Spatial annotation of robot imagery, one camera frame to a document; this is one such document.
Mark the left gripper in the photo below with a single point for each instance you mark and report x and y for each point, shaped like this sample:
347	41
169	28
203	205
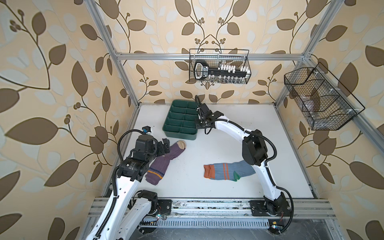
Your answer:
161	151

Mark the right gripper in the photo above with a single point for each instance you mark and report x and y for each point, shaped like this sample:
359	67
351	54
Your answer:
197	125

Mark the green divided plastic tray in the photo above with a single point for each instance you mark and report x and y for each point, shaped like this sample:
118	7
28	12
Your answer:
180	120

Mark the purple sock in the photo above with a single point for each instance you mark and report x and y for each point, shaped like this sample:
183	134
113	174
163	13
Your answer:
160	165

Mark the blue orange striped sock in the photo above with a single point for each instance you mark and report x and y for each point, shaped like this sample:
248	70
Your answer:
228	171

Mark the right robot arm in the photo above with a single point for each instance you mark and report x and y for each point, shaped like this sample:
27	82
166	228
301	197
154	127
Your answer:
257	151

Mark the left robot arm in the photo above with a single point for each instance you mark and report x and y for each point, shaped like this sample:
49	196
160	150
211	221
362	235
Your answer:
127	206

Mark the black socket set holder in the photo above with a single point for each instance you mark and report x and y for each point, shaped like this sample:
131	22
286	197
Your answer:
202	70

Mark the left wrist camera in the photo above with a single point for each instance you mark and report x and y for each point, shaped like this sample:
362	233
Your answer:
146	129

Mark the back wire basket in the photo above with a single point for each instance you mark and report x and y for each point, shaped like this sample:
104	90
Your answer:
239	58

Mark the wire basket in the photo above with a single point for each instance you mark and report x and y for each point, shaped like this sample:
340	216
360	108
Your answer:
239	58
326	103

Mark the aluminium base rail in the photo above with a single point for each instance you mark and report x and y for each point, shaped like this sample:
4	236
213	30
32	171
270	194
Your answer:
232	213

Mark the right wire basket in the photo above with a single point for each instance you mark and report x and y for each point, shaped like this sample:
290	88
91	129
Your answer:
326	103

